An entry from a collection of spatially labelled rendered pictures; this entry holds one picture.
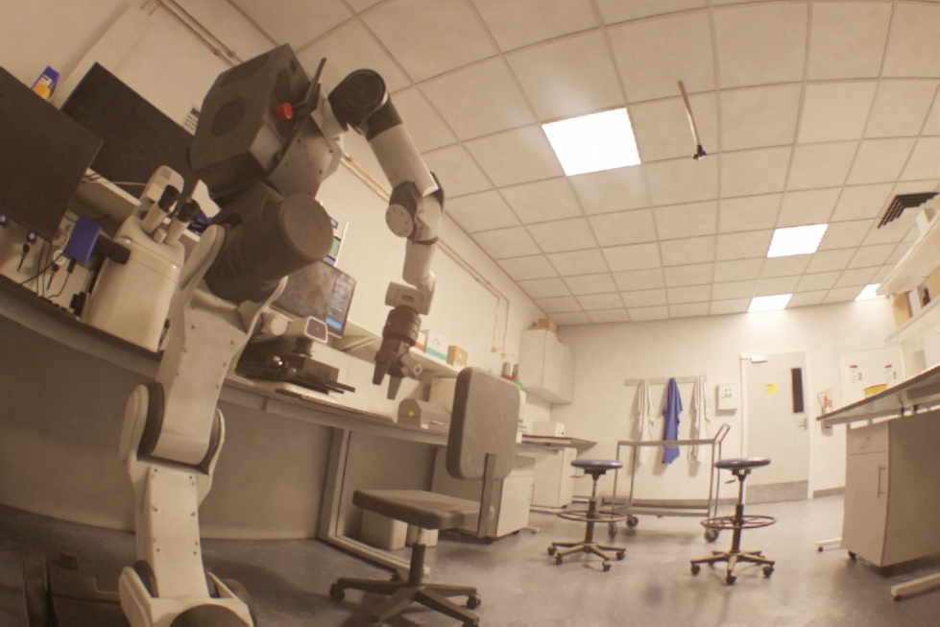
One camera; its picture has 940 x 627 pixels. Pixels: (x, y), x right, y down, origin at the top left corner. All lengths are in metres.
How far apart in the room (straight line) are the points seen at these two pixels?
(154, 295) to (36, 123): 0.67
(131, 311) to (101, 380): 0.83
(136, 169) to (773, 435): 6.57
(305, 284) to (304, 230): 1.03
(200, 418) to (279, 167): 0.49
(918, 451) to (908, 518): 0.32
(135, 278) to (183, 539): 0.58
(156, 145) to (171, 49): 0.69
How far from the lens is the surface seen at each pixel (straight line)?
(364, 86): 0.87
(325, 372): 1.54
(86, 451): 1.89
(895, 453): 2.34
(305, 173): 0.86
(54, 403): 1.84
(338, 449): 2.42
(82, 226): 1.03
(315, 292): 1.69
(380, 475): 2.87
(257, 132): 0.78
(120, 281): 1.06
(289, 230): 0.62
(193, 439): 0.84
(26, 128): 1.42
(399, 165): 0.88
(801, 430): 6.25
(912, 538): 2.46
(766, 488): 6.14
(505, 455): 1.54
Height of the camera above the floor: 0.71
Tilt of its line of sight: 23 degrees up
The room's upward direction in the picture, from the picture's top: 8 degrees clockwise
